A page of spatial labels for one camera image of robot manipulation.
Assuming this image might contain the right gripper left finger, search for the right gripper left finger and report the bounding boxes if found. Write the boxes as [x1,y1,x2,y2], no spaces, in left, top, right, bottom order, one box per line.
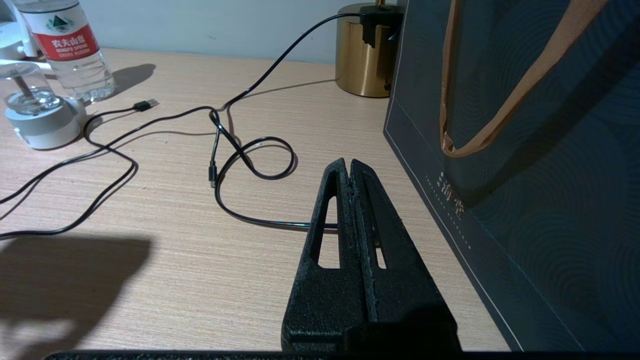
[281,158,372,352]

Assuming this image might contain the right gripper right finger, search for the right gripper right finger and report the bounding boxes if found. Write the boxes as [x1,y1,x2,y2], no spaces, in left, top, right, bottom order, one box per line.
[351,159,462,352]

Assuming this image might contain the black box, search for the black box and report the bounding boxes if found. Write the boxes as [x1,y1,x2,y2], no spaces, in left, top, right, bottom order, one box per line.
[383,0,640,352]

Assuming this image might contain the brass desk lamp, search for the brass desk lamp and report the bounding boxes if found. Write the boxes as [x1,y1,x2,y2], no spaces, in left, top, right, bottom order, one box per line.
[335,0,407,99]

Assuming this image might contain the clear water bottle red cap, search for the clear water bottle red cap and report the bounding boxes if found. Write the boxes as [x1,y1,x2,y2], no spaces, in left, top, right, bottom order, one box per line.
[14,0,117,102]

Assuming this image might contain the black lamp power cord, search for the black lamp power cord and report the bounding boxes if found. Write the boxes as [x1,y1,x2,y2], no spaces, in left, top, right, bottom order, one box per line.
[214,12,363,232]

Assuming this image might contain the black USB cable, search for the black USB cable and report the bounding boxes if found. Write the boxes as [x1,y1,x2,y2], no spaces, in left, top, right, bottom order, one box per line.
[0,99,161,240]

